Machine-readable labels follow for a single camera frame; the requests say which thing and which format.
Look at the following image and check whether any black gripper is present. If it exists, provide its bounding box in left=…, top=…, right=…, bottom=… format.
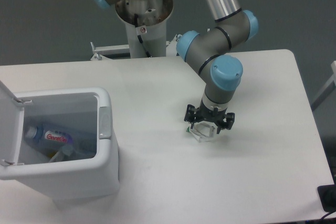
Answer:
left=184, top=104, right=235, bottom=134

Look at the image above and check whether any white paper wrapper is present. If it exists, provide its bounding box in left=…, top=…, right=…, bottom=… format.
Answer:
left=186, top=122, right=217, bottom=143

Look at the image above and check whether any clear plastic bottle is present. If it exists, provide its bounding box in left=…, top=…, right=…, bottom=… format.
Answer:
left=24, top=123, right=97, bottom=153

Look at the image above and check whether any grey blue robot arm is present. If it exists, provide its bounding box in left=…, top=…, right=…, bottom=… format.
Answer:
left=94, top=0, right=259, bottom=131

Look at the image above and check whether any white trash inside can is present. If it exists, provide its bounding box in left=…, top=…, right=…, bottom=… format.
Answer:
left=49, top=145, right=74, bottom=163

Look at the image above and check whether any white trash can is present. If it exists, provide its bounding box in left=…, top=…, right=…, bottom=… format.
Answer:
left=1, top=84, right=119, bottom=199

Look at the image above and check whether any white trash can lid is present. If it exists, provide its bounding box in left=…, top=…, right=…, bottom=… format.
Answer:
left=1, top=83, right=32, bottom=166

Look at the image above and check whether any white furniture part at right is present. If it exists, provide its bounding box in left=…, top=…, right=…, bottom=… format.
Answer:
left=311, top=61, right=335, bottom=111

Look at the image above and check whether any black device at table edge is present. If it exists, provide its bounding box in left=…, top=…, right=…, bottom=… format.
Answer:
left=317, top=185, right=335, bottom=212

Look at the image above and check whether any white metal base frame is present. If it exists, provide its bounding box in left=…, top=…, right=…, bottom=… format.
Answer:
left=90, top=34, right=182, bottom=61

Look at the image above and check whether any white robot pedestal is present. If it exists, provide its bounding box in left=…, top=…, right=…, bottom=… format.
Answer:
left=115, top=0, right=173, bottom=58

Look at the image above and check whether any black cable on pedestal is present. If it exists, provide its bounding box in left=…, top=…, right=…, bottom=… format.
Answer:
left=134, top=13, right=152, bottom=58

